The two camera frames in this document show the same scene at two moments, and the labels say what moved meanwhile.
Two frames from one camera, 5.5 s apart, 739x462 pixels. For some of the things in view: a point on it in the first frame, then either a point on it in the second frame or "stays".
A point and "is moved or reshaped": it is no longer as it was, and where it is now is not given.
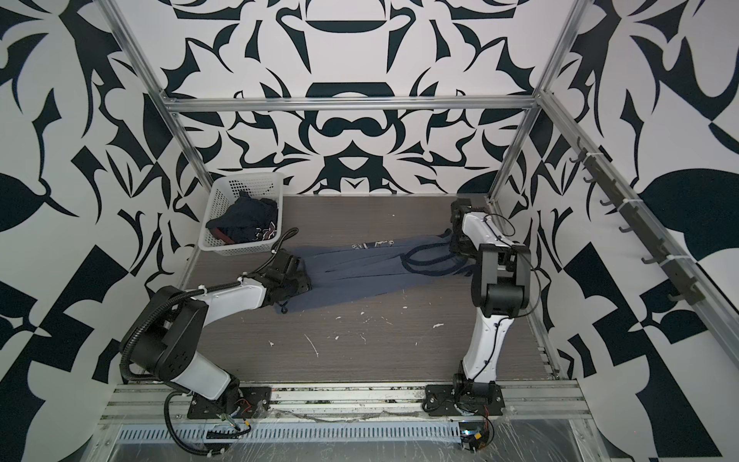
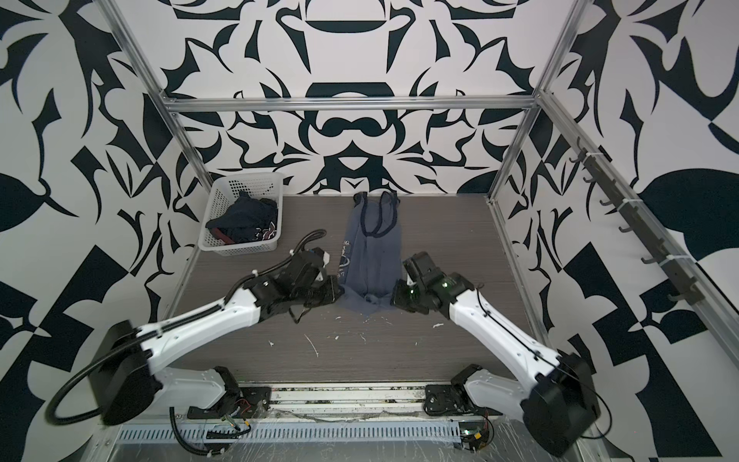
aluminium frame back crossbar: x=179 y=104 stays
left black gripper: x=305 y=282 -> x=332 y=295
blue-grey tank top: x=340 y=275 is moved or reshaped
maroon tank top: x=220 y=236 stays
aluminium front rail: x=525 y=401 stays
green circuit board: x=473 y=434 stays
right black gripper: x=454 y=248 -> x=398 y=296
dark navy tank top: x=242 y=219 stays
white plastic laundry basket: x=222 y=192 stays
